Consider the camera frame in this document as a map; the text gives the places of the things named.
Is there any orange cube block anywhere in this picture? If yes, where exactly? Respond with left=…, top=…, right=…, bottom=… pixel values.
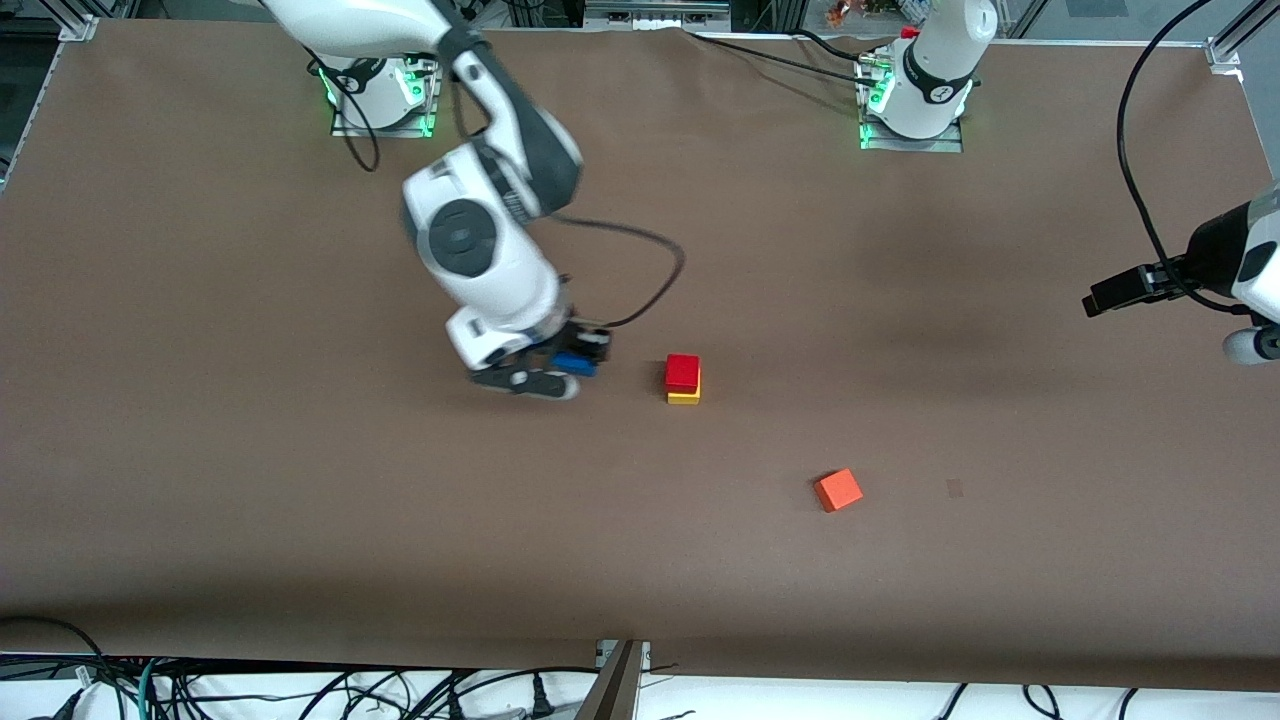
left=813, top=468, right=864, bottom=514

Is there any grey power strip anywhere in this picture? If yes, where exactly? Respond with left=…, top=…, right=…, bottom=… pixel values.
left=583, top=0, right=733, bottom=33

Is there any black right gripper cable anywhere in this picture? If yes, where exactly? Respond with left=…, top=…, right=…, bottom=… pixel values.
left=545, top=215, right=687, bottom=329

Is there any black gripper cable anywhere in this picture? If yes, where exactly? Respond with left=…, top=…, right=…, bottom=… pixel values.
left=545, top=215, right=687, bottom=329
left=1117, top=0, right=1261, bottom=316

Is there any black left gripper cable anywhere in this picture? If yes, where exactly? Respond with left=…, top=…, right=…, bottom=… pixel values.
left=1117, top=0, right=1261, bottom=316

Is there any aluminium frame corner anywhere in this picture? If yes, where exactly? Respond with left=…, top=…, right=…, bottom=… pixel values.
left=1205, top=0, right=1280, bottom=79

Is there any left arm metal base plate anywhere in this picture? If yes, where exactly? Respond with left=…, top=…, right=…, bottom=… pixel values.
left=858, top=55, right=966, bottom=154

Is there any black right arm cable loop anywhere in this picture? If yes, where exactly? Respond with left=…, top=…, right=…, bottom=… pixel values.
left=305, top=50, right=382, bottom=173

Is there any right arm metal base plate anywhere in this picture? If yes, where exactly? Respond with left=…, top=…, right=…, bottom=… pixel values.
left=330, top=55, right=443, bottom=139

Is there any black base power cable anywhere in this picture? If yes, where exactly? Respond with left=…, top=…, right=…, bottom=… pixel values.
left=683, top=28, right=886, bottom=89

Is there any dark camera mount bar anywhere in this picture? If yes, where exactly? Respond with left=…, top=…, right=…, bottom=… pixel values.
left=573, top=640, right=646, bottom=720

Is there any black looping floor cable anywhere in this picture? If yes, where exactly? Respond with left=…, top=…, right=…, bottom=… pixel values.
left=0, top=616, right=106, bottom=691

